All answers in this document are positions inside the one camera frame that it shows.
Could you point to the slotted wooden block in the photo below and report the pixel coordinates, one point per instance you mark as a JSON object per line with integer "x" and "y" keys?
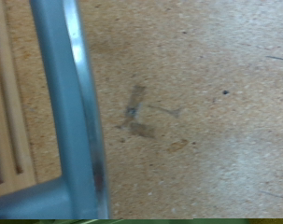
{"x": 7, "y": 93}

